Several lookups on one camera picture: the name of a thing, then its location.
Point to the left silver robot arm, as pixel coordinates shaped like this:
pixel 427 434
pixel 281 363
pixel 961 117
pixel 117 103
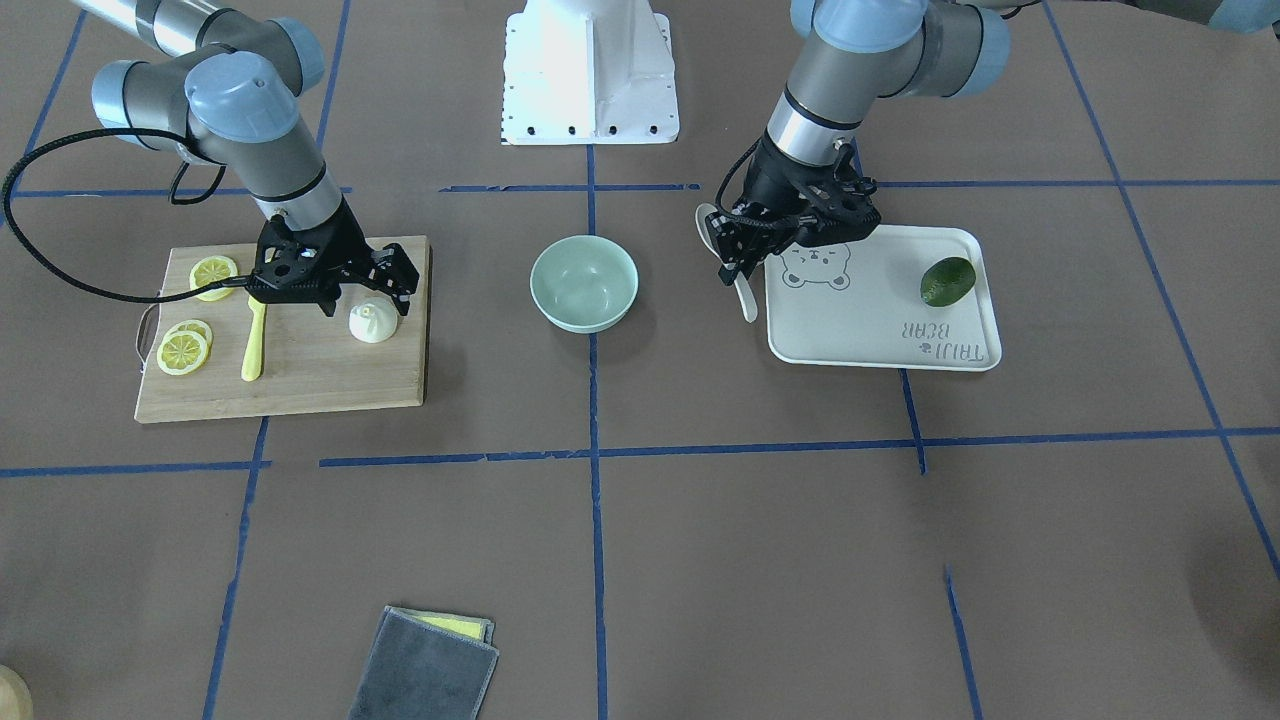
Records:
pixel 858 52

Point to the green lime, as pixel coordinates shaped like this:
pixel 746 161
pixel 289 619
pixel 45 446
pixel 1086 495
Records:
pixel 947 282

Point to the bamboo cutting board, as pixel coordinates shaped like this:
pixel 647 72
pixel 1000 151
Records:
pixel 312 364

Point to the yellow plastic knife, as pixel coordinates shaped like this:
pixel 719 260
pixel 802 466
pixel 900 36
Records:
pixel 253 357

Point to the lemon slice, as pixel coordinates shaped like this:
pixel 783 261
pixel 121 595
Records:
pixel 182 353
pixel 196 326
pixel 214 271

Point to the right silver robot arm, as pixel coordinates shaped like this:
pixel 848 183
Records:
pixel 227 94

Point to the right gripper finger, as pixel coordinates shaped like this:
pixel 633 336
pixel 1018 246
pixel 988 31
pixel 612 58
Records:
pixel 395 273
pixel 385 295

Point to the middle lemon slice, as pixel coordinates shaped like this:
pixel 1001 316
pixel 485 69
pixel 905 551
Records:
pixel 196 326

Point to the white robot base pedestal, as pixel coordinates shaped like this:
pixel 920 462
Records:
pixel 588 73

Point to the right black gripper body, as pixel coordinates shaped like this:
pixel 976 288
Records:
pixel 349 244

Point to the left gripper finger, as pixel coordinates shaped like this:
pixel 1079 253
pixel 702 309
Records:
pixel 732 271
pixel 750 258

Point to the light green bowl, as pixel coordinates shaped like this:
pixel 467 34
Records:
pixel 584 284

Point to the upper lemon slice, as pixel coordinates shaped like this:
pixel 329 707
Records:
pixel 214 271

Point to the white steamed bun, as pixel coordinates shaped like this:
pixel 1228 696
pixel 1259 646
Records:
pixel 373 321

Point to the lower lemon slice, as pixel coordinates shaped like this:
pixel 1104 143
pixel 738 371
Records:
pixel 182 353

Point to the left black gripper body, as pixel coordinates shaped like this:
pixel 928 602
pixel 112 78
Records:
pixel 775 180

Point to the white rectangular tray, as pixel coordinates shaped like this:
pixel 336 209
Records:
pixel 859 304

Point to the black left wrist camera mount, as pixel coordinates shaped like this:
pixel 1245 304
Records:
pixel 731 240

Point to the white ceramic spoon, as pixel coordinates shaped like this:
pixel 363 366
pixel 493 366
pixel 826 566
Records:
pixel 747 301

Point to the grey and yellow cloth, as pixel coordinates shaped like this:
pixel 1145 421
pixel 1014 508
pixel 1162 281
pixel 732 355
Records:
pixel 426 665

